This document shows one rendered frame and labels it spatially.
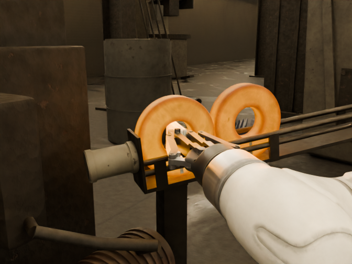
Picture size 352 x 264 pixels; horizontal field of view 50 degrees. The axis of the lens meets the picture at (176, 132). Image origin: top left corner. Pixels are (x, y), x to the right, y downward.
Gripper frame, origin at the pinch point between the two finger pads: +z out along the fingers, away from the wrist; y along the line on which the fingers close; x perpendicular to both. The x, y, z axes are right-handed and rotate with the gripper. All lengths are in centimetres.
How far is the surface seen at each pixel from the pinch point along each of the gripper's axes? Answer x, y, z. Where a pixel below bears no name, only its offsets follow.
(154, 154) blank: -3.5, -4.9, -1.7
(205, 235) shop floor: -78, 45, 69
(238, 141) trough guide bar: -2.0, 11.8, -3.5
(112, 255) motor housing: -17.2, -14.9, -10.1
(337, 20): 16, 174, 144
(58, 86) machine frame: 6.9, -19.9, 14.2
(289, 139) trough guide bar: -2.6, 24.0, -3.6
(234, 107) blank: 4.4, 11.8, -1.0
